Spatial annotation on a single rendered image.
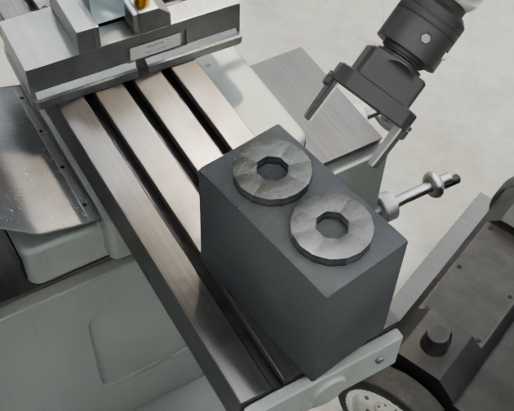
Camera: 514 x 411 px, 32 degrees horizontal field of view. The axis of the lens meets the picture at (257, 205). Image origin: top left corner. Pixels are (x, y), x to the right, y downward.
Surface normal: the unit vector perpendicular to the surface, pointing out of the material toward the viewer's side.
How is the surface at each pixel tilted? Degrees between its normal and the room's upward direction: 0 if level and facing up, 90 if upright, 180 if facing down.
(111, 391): 90
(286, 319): 90
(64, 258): 90
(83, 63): 90
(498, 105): 0
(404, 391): 6
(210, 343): 0
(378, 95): 51
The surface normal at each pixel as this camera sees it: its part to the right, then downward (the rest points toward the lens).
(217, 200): -0.78, 0.47
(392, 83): 0.10, 0.22
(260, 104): 0.04, -0.62
